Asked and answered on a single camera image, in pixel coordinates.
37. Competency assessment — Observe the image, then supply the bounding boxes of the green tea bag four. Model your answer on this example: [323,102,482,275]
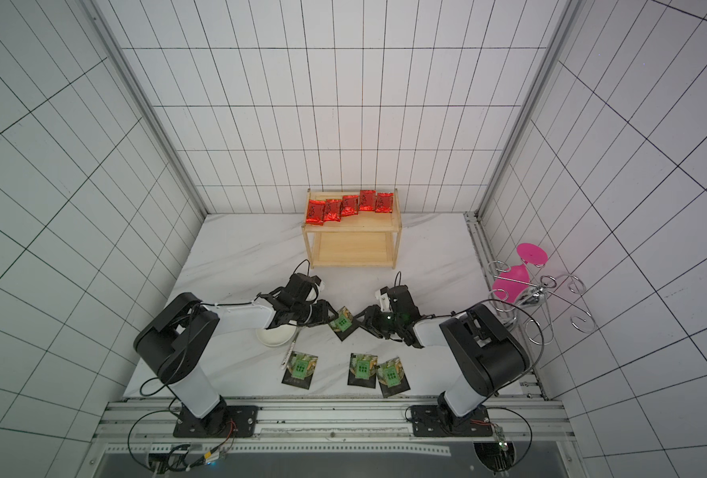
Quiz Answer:
[377,358,410,398]

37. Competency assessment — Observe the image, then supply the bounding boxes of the red tea bag four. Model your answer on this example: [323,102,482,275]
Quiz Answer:
[359,190,377,212]

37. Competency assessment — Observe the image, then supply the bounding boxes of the wooden two-tier shelf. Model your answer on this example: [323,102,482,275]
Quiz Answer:
[301,189,402,269]

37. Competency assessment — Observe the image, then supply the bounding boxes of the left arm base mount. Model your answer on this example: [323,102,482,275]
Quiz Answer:
[174,402,259,439]

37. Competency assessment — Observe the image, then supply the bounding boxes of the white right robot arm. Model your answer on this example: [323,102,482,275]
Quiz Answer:
[353,285,533,426]

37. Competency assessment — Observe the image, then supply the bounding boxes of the green tea bag one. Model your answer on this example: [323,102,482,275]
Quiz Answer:
[282,352,318,390]

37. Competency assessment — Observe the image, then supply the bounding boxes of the green tea bag two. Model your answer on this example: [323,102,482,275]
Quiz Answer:
[329,307,359,342]

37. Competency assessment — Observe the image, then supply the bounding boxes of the green tea bag three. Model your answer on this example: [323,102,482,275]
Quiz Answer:
[348,354,377,388]

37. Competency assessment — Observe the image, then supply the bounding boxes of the red tea bag three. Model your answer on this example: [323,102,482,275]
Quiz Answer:
[341,194,359,217]

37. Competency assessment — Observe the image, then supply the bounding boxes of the white bowl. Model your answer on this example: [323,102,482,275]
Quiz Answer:
[255,325,298,348]

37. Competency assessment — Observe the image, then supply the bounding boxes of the metal spoon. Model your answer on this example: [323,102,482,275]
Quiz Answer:
[281,328,302,370]

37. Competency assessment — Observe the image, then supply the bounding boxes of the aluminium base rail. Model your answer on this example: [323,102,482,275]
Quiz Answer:
[88,396,576,465]

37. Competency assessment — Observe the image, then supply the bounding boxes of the red tea bag one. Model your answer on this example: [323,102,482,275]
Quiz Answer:
[305,199,326,225]

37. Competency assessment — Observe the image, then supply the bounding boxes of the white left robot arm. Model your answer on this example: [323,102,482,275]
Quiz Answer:
[133,273,338,421]

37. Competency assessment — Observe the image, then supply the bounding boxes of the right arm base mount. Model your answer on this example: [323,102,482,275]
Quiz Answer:
[404,394,494,438]

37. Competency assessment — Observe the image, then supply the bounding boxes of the red tea bag two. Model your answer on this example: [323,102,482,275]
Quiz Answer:
[323,198,343,223]

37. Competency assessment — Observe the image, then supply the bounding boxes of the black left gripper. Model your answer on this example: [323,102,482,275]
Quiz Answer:
[292,300,339,329]

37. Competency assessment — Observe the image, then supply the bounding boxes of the chrome wire cup rack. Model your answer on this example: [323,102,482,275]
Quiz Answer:
[486,262,598,347]

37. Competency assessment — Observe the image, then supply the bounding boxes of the red tea bag five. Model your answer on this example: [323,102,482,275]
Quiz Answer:
[375,192,395,214]

